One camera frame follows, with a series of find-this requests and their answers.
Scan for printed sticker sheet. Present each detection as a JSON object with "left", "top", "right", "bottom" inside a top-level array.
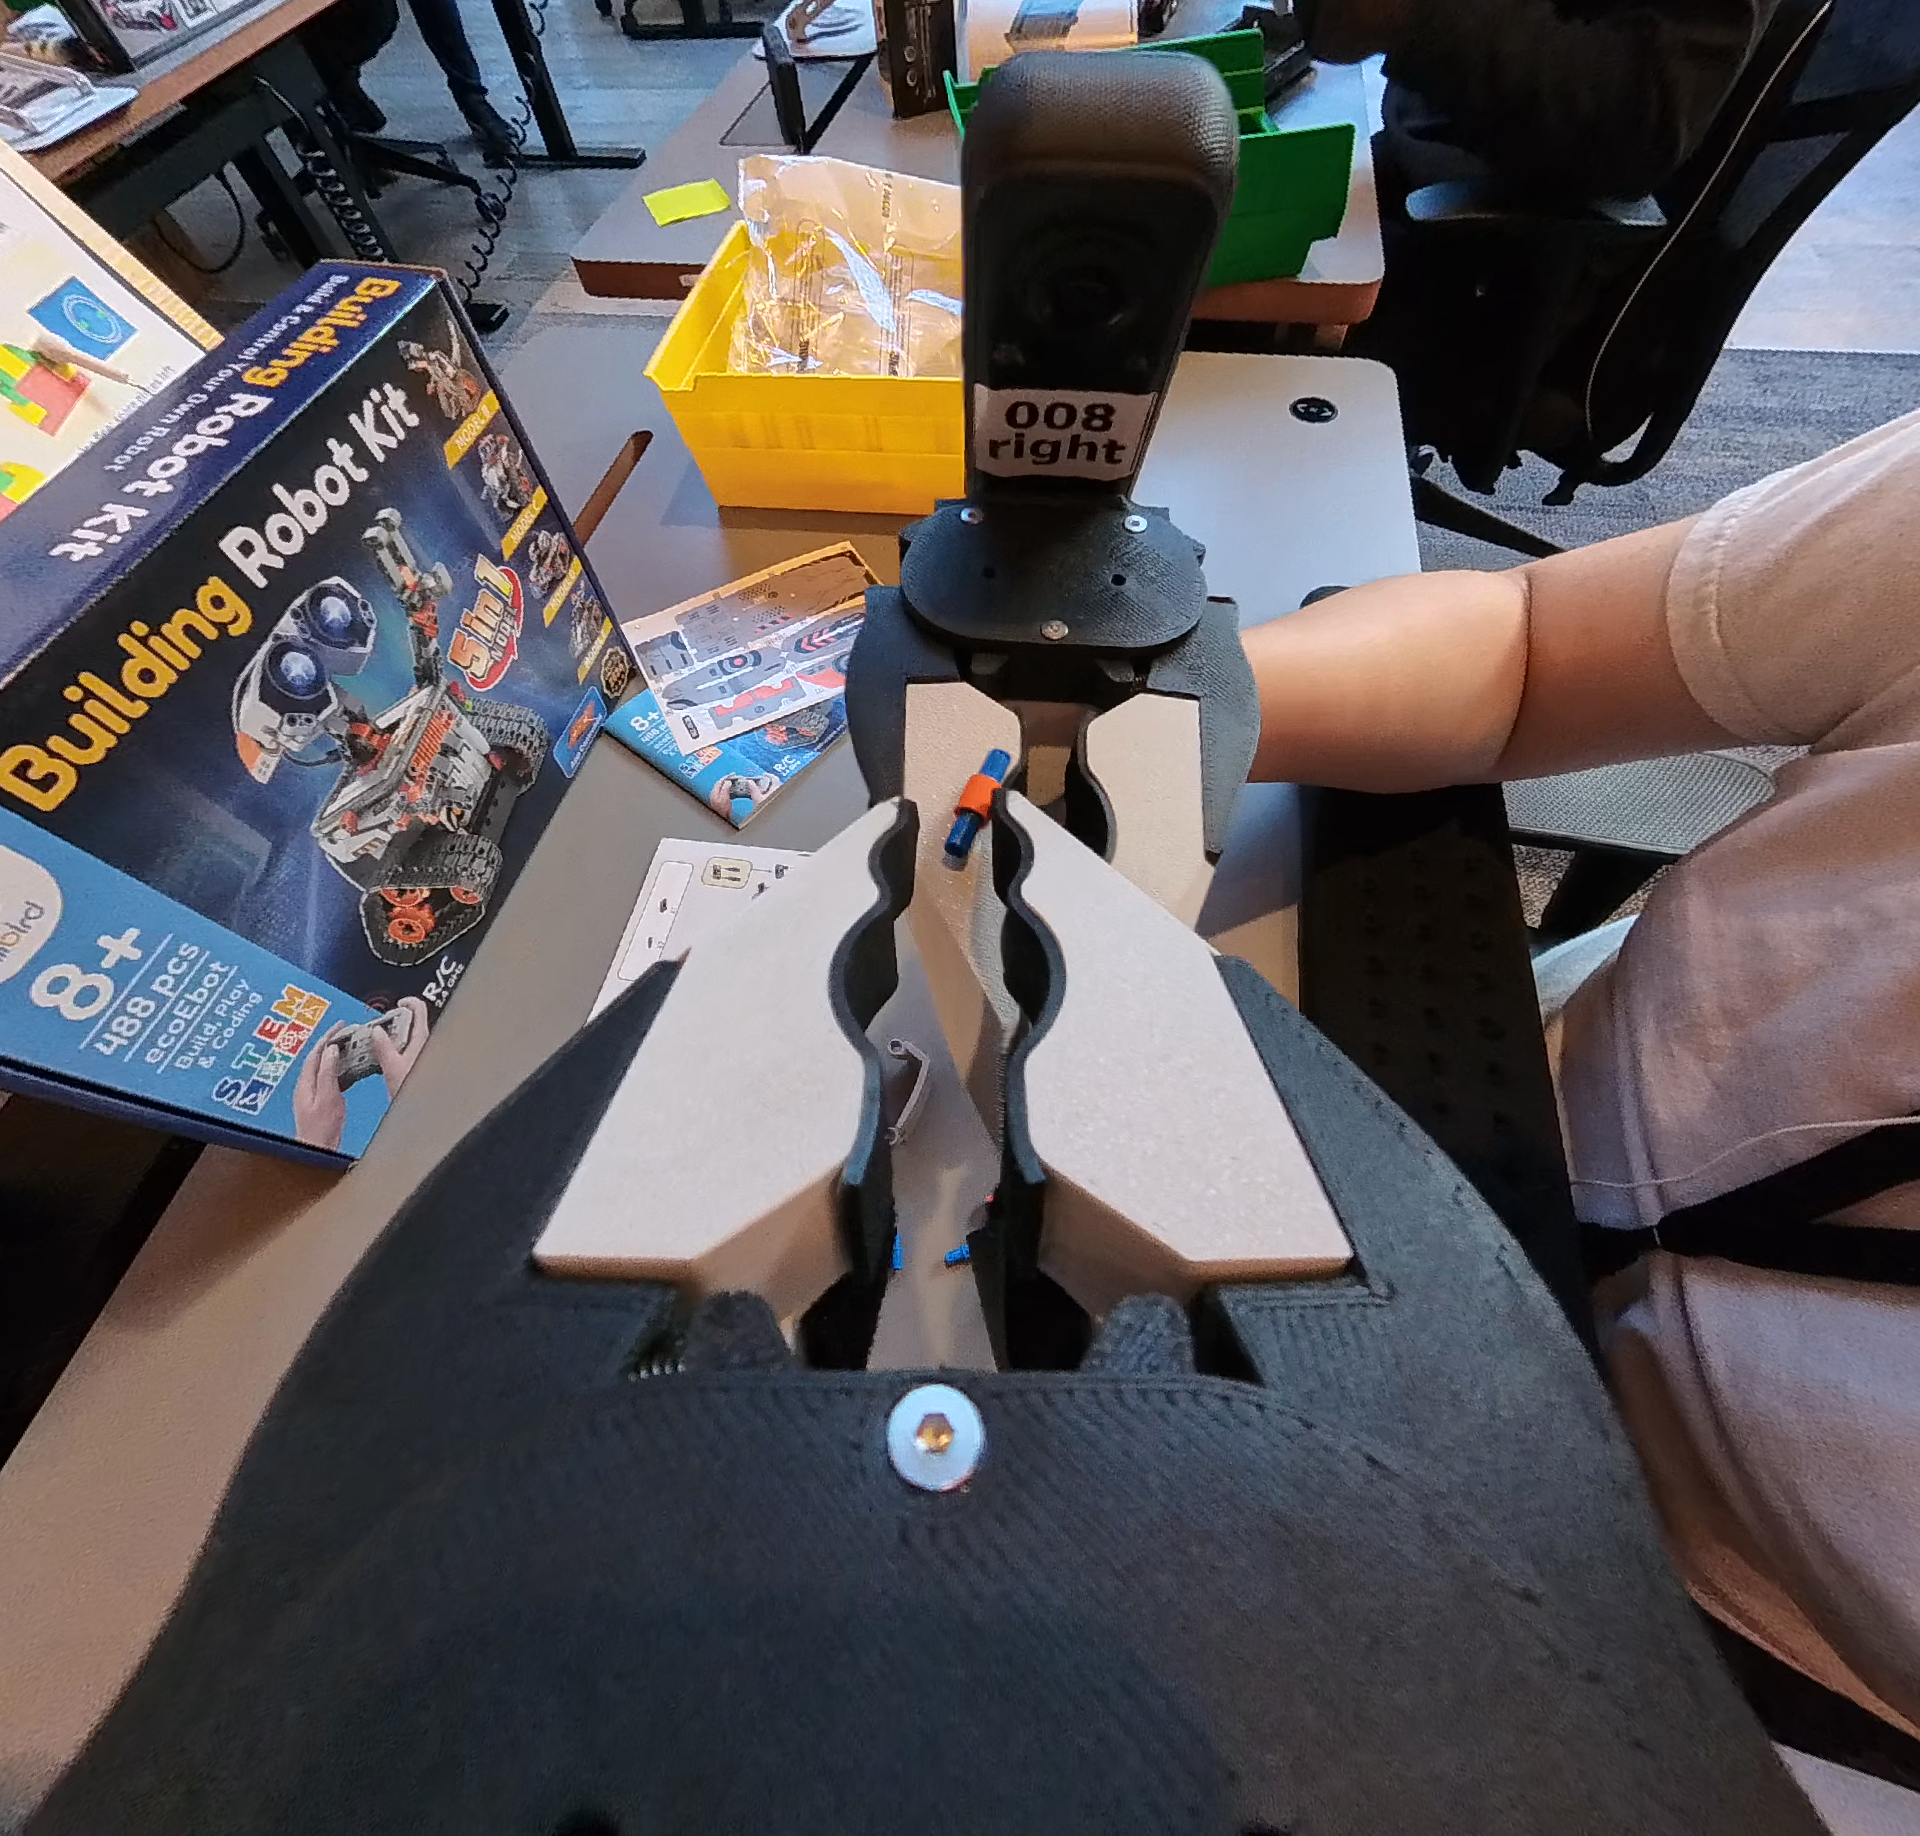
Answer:
[{"left": 623, "top": 543, "right": 885, "bottom": 757}]

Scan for black shoulder strap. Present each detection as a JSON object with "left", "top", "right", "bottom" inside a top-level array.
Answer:
[{"left": 1576, "top": 1152, "right": 1920, "bottom": 1289}]

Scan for white instruction sheet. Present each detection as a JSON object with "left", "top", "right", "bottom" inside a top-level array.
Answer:
[{"left": 590, "top": 837, "right": 821, "bottom": 1022}]

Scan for white picture box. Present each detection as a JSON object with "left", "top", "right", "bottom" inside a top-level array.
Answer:
[{"left": 956, "top": 0, "right": 1145, "bottom": 88}]

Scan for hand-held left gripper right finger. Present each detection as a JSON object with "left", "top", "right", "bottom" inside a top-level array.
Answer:
[{"left": 994, "top": 788, "right": 1358, "bottom": 1332}]

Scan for blue robot kit box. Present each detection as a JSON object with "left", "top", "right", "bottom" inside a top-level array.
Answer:
[{"left": 0, "top": 266, "right": 643, "bottom": 1171}]

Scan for blue instruction booklet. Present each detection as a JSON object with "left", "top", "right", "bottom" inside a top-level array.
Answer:
[{"left": 603, "top": 689, "right": 851, "bottom": 830}]

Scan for person's right forearm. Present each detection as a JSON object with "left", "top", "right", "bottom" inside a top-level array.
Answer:
[{"left": 1237, "top": 508, "right": 1711, "bottom": 792}]

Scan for black office chair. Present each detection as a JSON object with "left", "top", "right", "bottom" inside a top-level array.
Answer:
[{"left": 1370, "top": 0, "right": 1920, "bottom": 568}]

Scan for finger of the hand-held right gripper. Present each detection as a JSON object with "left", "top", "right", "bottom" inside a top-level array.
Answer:
[
  {"left": 1080, "top": 693, "right": 1220, "bottom": 940},
  {"left": 902, "top": 678, "right": 1032, "bottom": 1125}
]

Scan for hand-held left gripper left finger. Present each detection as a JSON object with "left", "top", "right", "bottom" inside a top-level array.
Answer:
[{"left": 532, "top": 797, "right": 921, "bottom": 1336}]

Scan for colourful building blocks box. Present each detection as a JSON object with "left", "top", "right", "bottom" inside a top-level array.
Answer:
[{"left": 0, "top": 139, "right": 215, "bottom": 520}]

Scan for person's pale shirt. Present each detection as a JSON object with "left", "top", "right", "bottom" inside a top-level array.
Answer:
[{"left": 1537, "top": 410, "right": 1920, "bottom": 1836}]

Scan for black textured mat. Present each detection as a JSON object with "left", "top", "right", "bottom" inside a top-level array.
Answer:
[{"left": 1300, "top": 778, "right": 1588, "bottom": 1299}]

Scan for brown-edged neighbouring desk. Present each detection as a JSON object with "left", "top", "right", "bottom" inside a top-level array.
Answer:
[{"left": 573, "top": 0, "right": 1388, "bottom": 327}]

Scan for coiled black cable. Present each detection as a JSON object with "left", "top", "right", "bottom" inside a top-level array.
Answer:
[{"left": 446, "top": 136, "right": 520, "bottom": 340}]

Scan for green plastic bin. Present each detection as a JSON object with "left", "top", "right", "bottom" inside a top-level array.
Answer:
[{"left": 943, "top": 29, "right": 1358, "bottom": 292}]

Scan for clear plastic bags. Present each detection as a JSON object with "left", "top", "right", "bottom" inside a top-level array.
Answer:
[{"left": 730, "top": 154, "right": 974, "bottom": 382}]

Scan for black product box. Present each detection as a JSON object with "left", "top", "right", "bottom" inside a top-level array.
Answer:
[{"left": 870, "top": 0, "right": 980, "bottom": 122}]

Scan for yellow plastic bin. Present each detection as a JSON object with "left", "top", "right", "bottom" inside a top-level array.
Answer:
[{"left": 645, "top": 224, "right": 974, "bottom": 516}]

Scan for blue axle with orange bushing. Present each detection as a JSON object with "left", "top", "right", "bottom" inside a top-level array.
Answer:
[{"left": 943, "top": 741, "right": 1007, "bottom": 864}]

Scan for wooden-top side desk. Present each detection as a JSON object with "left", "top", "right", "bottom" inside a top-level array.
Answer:
[{"left": 0, "top": 0, "right": 350, "bottom": 217}]

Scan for grey desk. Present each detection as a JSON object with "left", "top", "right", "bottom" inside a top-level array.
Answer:
[{"left": 0, "top": 312, "right": 1427, "bottom": 1611}]

